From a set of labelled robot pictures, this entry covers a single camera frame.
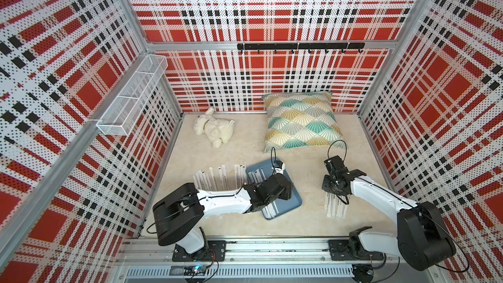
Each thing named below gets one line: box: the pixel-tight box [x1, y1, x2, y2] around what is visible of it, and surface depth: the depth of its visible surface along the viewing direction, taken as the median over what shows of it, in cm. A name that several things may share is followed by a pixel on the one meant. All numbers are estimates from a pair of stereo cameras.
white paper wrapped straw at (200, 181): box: [192, 170, 209, 192], surface depth 95 cm
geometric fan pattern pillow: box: [261, 91, 349, 154], surface depth 97 cm
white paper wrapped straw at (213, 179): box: [208, 167, 218, 192], surface depth 95 cm
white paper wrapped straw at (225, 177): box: [221, 164, 230, 191], surface depth 96 cm
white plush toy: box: [193, 107, 236, 149], surface depth 107 cm
